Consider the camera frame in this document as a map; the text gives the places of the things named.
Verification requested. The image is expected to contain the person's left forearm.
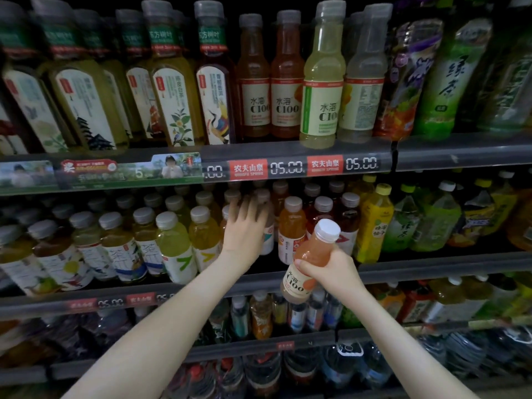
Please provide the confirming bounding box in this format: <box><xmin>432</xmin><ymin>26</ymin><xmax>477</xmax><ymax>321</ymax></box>
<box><xmin>62</xmin><ymin>257</ymin><xmax>250</xmax><ymax>399</ymax></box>

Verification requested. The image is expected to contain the person's left hand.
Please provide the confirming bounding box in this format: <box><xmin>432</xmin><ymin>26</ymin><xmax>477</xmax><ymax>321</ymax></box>
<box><xmin>218</xmin><ymin>193</ymin><xmax>271</xmax><ymax>275</ymax></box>

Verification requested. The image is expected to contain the drinks shelf unit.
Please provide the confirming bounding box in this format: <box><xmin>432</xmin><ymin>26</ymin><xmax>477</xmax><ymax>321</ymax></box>
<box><xmin>0</xmin><ymin>0</ymin><xmax>532</xmax><ymax>399</ymax></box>

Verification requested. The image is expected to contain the red shelf price strip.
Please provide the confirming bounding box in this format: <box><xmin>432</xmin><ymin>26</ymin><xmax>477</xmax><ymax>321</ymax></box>
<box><xmin>0</xmin><ymin>149</ymin><xmax>392</xmax><ymax>196</ymax></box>

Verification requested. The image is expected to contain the person's right forearm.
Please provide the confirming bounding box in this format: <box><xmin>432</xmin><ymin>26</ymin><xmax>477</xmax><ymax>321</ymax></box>
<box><xmin>345</xmin><ymin>287</ymin><xmax>479</xmax><ymax>399</ymax></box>

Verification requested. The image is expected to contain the person's right hand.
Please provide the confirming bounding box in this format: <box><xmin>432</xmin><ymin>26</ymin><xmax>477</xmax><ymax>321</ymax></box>
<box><xmin>295</xmin><ymin>245</ymin><xmax>371</xmax><ymax>308</ymax></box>

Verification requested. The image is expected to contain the narrow shelf price strip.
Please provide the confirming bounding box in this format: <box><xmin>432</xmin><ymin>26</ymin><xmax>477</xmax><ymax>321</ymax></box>
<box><xmin>66</xmin><ymin>290</ymin><xmax>180</xmax><ymax>311</ymax></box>

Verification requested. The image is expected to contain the orange bottle white cap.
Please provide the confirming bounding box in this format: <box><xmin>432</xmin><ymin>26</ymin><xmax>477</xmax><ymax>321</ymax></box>
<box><xmin>281</xmin><ymin>218</ymin><xmax>342</xmax><ymax>306</ymax></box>

